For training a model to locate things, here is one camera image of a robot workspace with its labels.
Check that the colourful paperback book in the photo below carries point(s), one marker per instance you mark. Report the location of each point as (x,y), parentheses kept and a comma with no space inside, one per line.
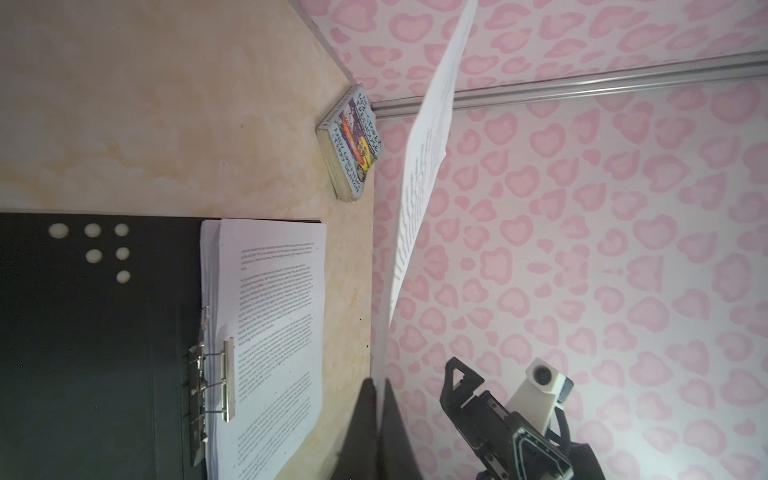
(350,143)

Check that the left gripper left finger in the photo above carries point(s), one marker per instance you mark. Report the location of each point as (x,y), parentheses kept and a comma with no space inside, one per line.
(358,456)

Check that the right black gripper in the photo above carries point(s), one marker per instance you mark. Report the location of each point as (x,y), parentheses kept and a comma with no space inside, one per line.
(506,443)

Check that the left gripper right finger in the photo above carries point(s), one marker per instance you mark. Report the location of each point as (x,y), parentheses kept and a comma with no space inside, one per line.
(396,457)

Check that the printed paper sheet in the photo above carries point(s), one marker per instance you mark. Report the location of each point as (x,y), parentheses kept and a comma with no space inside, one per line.
(424,152)

